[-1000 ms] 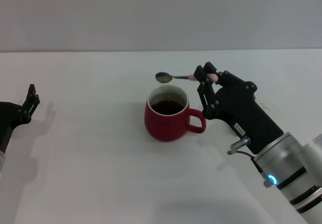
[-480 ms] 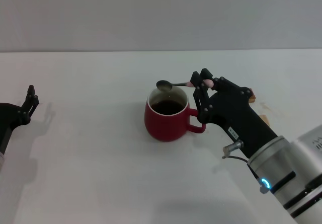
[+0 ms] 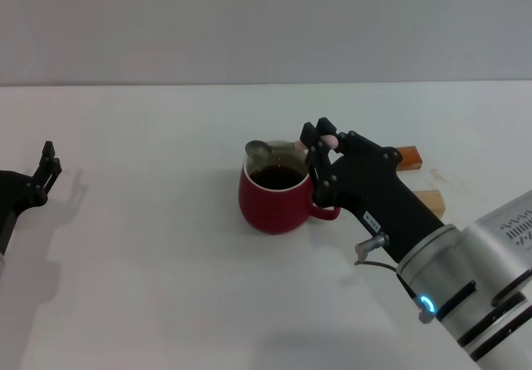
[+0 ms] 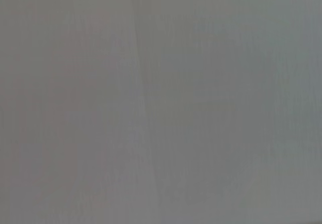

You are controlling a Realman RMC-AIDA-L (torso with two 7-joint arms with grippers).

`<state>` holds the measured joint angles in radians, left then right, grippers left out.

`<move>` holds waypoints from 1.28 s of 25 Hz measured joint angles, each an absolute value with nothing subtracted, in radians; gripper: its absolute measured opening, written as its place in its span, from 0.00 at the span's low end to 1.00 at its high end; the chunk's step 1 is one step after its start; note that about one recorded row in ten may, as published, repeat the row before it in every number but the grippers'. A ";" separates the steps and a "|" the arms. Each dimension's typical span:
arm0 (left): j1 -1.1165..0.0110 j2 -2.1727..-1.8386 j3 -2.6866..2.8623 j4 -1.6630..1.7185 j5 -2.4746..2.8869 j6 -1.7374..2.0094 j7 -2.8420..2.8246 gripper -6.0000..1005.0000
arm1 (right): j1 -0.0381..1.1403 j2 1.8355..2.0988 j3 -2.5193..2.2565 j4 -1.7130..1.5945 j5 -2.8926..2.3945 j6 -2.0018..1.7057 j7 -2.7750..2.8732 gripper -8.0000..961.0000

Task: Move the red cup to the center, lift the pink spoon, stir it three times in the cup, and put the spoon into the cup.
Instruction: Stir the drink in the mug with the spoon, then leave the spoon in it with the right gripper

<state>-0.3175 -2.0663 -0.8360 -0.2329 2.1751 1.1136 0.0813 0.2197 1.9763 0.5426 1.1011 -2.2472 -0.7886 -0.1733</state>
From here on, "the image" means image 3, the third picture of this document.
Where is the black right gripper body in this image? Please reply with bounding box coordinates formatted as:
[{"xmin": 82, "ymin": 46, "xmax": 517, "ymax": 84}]
[{"xmin": 332, "ymin": 153, "xmax": 454, "ymax": 263}]

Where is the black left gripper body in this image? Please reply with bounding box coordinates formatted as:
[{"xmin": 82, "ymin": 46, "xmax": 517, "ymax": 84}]
[{"xmin": 0, "ymin": 170, "xmax": 42, "ymax": 255}]

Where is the red ceramic cup with coffee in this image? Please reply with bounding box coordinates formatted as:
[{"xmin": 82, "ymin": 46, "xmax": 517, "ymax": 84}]
[{"xmin": 238, "ymin": 139, "xmax": 342, "ymax": 235}]

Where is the pink handled metal spoon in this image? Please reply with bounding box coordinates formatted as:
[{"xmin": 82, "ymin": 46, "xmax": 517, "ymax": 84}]
[{"xmin": 244, "ymin": 134, "xmax": 340, "ymax": 159}]

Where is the dark orange wooden block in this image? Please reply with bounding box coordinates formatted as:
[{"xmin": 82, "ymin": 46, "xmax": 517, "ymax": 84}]
[{"xmin": 397, "ymin": 145, "xmax": 424, "ymax": 172}]

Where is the light wooden block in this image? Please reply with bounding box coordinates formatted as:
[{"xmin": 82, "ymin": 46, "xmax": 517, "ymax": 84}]
[{"xmin": 415, "ymin": 189, "xmax": 446, "ymax": 220}]

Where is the thin cable with metal plug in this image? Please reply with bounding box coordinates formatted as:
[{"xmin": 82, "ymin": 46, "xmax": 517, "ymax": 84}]
[{"xmin": 353, "ymin": 232, "xmax": 421, "ymax": 304}]

